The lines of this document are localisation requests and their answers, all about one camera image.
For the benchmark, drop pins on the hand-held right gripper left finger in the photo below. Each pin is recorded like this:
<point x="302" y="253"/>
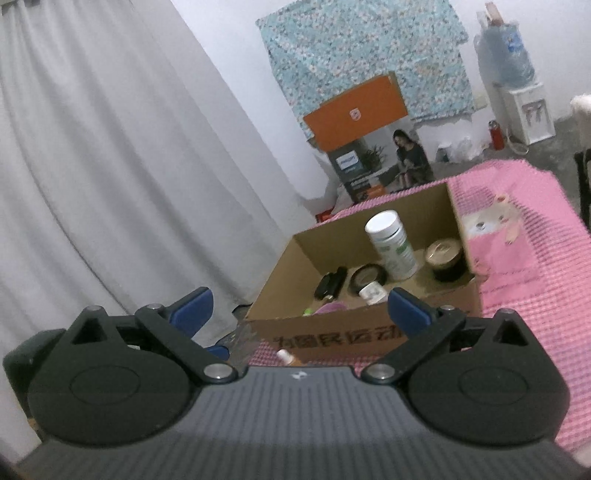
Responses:
<point x="191" y="307"/>

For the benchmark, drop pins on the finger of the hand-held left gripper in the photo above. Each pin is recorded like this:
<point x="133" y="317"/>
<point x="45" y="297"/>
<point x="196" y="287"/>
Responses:
<point x="218" y="352"/>

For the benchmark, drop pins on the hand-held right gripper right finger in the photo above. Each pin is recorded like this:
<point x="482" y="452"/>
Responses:
<point x="408" y="311"/>

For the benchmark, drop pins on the small white box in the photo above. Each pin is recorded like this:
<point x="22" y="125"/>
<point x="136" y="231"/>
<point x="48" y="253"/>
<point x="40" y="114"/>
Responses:
<point x="371" y="293"/>

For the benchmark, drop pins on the black tape roll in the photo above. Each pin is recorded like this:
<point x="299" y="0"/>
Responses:
<point x="381" y="276"/>

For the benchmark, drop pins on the white bottle with green label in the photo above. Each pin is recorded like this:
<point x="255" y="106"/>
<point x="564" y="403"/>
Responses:
<point x="392" y="244"/>

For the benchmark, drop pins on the small pink item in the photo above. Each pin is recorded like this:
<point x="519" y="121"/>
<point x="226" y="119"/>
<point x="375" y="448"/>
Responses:
<point x="332" y="308"/>

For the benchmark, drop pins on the black rectangular device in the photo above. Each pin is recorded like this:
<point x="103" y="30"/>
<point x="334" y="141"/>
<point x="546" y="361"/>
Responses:
<point x="330" y="282"/>

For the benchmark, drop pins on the brown cardboard box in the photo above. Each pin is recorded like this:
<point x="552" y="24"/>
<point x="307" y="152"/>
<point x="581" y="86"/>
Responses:
<point x="415" y="212"/>

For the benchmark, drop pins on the clear bottle with orange cap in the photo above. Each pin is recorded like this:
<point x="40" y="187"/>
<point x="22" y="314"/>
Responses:
<point x="284" y="356"/>

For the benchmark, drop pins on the pink checked blanket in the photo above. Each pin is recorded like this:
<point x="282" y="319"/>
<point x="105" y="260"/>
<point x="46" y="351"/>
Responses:
<point x="531" y="286"/>

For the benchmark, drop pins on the printed product carton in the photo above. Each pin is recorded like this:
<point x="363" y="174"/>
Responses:
<point x="355" y="170"/>

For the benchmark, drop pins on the grey curtain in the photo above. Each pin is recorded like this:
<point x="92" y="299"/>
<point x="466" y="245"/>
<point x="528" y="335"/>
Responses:
<point x="115" y="161"/>

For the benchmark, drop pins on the white plastic bag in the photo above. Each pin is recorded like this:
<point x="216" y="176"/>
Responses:
<point x="466" y="150"/>

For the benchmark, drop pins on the red bottle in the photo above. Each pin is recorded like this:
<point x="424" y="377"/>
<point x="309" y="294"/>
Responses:
<point x="497" y="136"/>

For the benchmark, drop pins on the orange box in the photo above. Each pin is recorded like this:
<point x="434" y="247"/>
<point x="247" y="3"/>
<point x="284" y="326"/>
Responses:
<point x="355" y="110"/>

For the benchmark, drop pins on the white water dispenser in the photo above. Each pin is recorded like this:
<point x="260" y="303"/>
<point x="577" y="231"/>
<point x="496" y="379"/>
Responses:
<point x="521" y="115"/>

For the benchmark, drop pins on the large blue water bottle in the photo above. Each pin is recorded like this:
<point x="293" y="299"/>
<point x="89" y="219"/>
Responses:
<point x="508" y="55"/>

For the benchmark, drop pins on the black metal frame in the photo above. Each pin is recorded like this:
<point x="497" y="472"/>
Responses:
<point x="584" y="184"/>

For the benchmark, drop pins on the floral wall cloth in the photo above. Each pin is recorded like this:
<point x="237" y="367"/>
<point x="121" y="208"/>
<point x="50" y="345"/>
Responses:
<point x="369" y="41"/>

